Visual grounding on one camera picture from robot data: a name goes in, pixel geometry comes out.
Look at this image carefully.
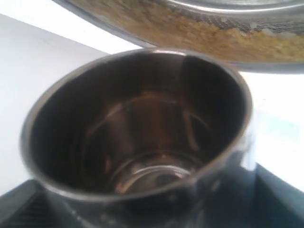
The yellow and white grain mix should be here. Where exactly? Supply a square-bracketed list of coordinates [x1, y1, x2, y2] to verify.
[71, 0, 304, 63]

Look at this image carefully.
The stainless steel cup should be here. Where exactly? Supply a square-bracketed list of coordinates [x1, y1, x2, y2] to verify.
[20, 48, 256, 228]

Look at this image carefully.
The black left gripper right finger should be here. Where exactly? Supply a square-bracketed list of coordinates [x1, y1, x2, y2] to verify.
[199, 165, 304, 228]

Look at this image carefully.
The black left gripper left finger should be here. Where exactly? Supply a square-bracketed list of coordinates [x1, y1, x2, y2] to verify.
[0, 180, 78, 228]

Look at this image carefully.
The round steel mesh sieve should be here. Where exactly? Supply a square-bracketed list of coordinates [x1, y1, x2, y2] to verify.
[51, 0, 304, 72]

